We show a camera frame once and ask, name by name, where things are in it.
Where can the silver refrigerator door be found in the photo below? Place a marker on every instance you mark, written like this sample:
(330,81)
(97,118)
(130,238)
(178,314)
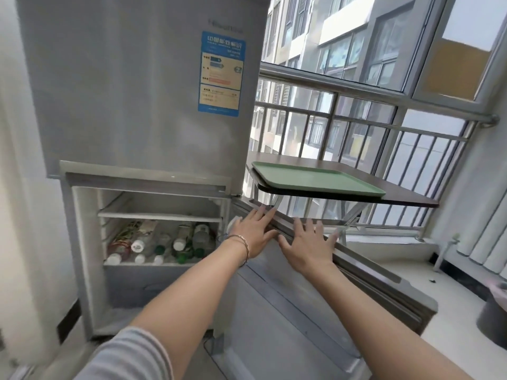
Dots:
(285,312)

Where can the green plastic tray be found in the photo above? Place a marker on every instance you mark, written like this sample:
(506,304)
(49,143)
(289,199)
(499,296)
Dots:
(313,178)

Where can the person's left little finger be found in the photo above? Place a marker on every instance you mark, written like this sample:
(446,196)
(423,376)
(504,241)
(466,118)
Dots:
(239,224)

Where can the white ribbed radiator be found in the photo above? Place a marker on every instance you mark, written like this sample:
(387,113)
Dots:
(485,217)

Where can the grey window frame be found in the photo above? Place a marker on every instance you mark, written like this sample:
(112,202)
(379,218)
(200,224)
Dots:
(431,47)

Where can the white refrigerator shelf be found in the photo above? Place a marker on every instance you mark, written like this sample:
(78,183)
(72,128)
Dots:
(158,216)

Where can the grey striped sleeve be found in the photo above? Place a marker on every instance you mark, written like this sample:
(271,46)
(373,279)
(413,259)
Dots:
(126,358)

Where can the person's right forearm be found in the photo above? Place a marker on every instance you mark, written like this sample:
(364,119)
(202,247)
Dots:
(376,324)

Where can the person's right middle finger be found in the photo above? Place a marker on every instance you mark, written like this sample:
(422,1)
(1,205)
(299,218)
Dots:
(310,230)

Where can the person's right thumb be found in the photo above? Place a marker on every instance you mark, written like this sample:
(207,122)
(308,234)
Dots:
(285,244)

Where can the apartment building outside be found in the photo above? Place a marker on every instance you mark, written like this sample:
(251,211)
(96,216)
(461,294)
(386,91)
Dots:
(340,39)

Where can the person's left hand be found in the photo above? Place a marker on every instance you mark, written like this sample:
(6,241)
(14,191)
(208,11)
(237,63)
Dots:
(249,239)

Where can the person's left middle finger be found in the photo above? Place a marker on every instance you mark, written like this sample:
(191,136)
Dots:
(260,215)

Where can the person's right hand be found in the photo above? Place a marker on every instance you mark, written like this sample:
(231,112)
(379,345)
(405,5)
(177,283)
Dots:
(311,253)

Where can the person's left thumb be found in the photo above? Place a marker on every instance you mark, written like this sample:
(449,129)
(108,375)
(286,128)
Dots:
(271,236)

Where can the blue energy label sticker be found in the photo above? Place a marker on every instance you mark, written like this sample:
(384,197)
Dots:
(220,71)

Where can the red green labelled drink packet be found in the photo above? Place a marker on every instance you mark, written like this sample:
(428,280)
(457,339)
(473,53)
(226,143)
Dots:
(126,235)

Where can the brown folding table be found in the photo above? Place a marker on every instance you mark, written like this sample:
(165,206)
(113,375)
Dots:
(400,195)

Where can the metal window railing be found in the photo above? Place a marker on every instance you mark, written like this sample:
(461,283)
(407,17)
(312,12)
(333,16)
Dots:
(364,130)

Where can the silver refrigerator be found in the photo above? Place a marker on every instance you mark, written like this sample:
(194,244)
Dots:
(126,94)

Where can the grey trash bin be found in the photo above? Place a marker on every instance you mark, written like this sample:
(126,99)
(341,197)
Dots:
(493,316)

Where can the person's right little finger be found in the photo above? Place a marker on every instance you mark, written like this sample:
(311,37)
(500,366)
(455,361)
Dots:
(333,241)

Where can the row of plastic bottles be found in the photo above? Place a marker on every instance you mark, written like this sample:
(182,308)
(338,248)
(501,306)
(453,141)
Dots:
(186,243)

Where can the person's left forearm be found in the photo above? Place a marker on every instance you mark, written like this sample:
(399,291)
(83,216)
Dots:
(190,288)

